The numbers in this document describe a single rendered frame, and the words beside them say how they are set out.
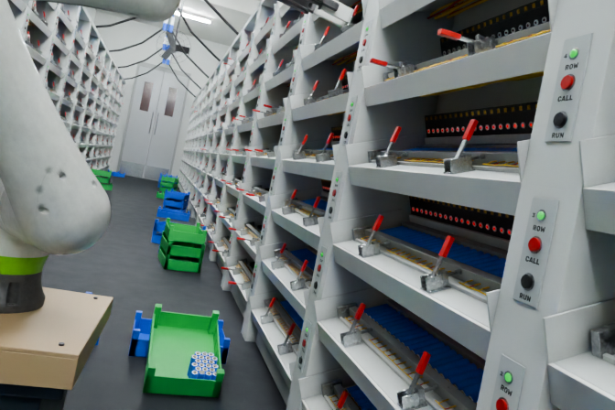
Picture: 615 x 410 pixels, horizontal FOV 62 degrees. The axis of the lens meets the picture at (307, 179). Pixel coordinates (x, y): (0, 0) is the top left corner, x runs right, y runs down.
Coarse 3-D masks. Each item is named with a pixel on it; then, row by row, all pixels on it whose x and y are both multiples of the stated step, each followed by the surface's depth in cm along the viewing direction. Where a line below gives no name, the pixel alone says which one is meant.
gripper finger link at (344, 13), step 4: (340, 4) 104; (324, 8) 103; (328, 8) 104; (340, 8) 104; (344, 8) 105; (348, 8) 105; (328, 12) 104; (332, 12) 104; (336, 12) 104; (340, 12) 105; (344, 12) 105; (348, 12) 105; (352, 12) 105; (336, 16) 105; (340, 16) 105; (344, 16) 105; (348, 16) 105; (344, 20) 105; (348, 20) 105
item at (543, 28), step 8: (544, 24) 71; (520, 32) 76; (528, 32) 74; (536, 32) 73; (544, 32) 69; (504, 40) 79; (512, 40) 76; (520, 40) 76; (496, 48) 81; (448, 56) 95; (456, 56) 92; (464, 56) 87; (424, 64) 103; (432, 64) 100; (440, 64) 98; (392, 72) 118; (384, 80) 118
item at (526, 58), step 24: (552, 0) 62; (552, 24) 63; (504, 48) 71; (528, 48) 67; (384, 72) 120; (432, 72) 90; (456, 72) 83; (480, 72) 77; (504, 72) 72; (528, 72) 68; (384, 96) 110; (408, 96) 100
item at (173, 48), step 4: (180, 8) 730; (180, 16) 730; (168, 32) 704; (176, 32) 730; (168, 36) 704; (172, 36) 706; (176, 36) 730; (168, 40) 703; (172, 40) 702; (176, 40) 731; (172, 44) 706; (176, 44) 710; (156, 48) 697; (168, 48) 706; (172, 48) 708; (176, 48) 708; (184, 48) 710; (188, 48) 711; (164, 52) 705; (168, 52) 705; (172, 52) 705; (188, 52) 713; (160, 56) 699; (164, 56) 704; (168, 56) 704; (164, 60) 707
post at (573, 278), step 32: (576, 0) 60; (608, 0) 55; (576, 32) 59; (608, 32) 54; (608, 64) 54; (544, 96) 62; (608, 96) 54; (544, 128) 61; (576, 128) 56; (608, 128) 54; (544, 160) 60; (576, 160) 55; (544, 192) 59; (576, 192) 54; (576, 224) 54; (512, 256) 62; (576, 256) 54; (608, 256) 55; (512, 288) 61; (544, 288) 56; (576, 288) 54; (608, 288) 55; (512, 320) 60; (512, 352) 59; (544, 352) 54; (544, 384) 54
